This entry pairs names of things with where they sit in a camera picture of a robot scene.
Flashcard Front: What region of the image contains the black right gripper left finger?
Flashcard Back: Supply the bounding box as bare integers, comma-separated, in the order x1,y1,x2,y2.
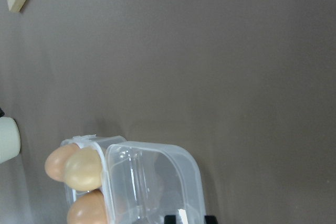
164,215,175,224

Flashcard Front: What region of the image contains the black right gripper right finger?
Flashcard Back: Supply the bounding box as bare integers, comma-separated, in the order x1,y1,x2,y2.
204,215,218,224

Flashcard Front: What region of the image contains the clear plastic egg box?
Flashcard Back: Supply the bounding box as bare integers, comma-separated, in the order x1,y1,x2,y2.
61,135,206,223

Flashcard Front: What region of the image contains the brown egg from bowl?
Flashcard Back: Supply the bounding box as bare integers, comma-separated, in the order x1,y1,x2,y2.
45,143,79,182

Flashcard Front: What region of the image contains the brown egg front cell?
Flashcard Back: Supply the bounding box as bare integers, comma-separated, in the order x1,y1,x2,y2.
67,190,108,224

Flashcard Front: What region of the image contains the brown egg cell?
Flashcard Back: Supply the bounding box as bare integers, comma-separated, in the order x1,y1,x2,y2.
64,147,102,191
67,190,108,224

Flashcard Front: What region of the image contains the brown egg back cell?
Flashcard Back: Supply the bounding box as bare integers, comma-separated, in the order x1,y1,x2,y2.
64,147,102,191

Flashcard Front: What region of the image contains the white ceramic bowl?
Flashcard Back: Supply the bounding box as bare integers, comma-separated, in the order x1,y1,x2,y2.
0,117,20,163

